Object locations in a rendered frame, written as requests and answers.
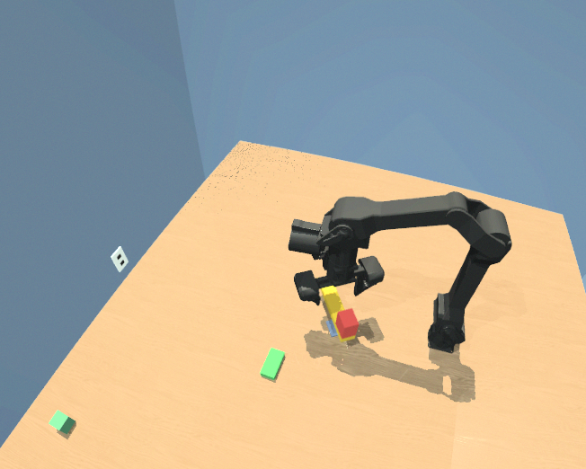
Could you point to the yellow bar with red block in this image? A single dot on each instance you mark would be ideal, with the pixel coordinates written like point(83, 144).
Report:
point(344, 320)

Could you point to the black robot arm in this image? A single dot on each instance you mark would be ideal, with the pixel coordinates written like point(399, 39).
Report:
point(350, 223)

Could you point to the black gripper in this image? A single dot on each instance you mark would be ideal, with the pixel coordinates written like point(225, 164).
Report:
point(368, 273)

